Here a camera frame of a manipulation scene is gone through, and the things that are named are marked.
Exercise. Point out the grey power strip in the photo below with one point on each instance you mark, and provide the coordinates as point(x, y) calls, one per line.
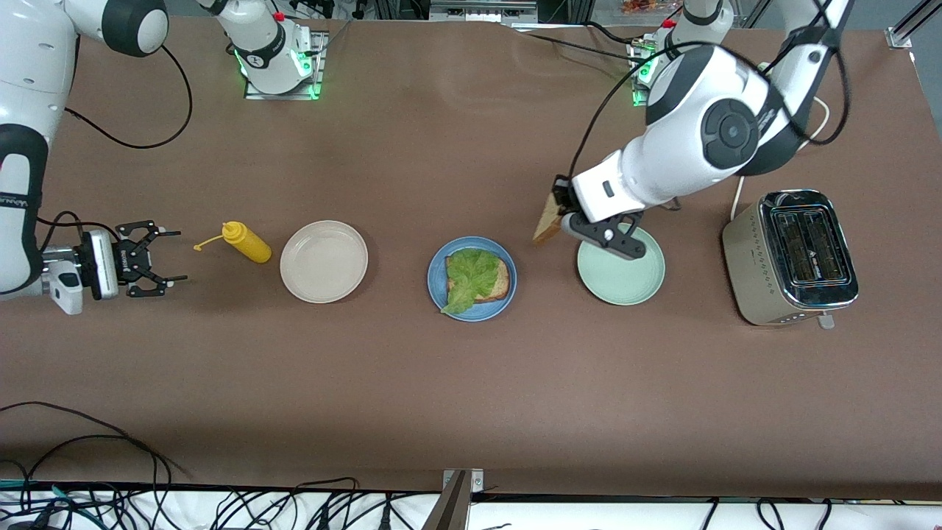
point(482, 11)

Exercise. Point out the blue round plate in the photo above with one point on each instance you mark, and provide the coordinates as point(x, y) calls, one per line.
point(486, 313)

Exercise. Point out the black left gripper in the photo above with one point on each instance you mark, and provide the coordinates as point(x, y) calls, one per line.
point(563, 193)

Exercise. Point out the aluminium profile bracket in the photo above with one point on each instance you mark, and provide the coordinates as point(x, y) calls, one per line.
point(456, 508)

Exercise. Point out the brown bread slice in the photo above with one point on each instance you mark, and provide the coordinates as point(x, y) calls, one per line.
point(504, 280)
point(547, 224)

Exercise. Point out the orange snack bag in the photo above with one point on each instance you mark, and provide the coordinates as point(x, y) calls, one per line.
point(647, 6)

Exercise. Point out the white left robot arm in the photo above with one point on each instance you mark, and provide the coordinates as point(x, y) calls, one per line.
point(706, 132)

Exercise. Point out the yellow squeeze sauce bottle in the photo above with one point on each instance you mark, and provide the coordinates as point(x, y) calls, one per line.
point(250, 246)

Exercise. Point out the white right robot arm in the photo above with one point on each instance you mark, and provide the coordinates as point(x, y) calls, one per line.
point(29, 66)

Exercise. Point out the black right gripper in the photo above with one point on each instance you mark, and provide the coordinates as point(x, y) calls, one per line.
point(124, 260)

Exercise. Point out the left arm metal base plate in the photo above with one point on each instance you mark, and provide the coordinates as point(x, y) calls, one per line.
point(636, 92)

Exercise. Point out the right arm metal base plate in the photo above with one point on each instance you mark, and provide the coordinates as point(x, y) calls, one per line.
point(283, 96)

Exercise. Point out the beige chrome two-slot toaster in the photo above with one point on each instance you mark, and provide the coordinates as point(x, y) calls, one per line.
point(751, 272)

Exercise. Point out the beige round plate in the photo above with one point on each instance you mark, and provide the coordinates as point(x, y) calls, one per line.
point(324, 261)

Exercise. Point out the pale green round plate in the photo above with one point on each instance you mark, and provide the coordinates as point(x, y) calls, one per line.
point(622, 280)

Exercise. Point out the green lettuce leaf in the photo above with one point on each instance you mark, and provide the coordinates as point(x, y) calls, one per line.
point(471, 276)

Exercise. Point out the aluminium frame profile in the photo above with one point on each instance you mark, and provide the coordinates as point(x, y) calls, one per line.
point(901, 37)

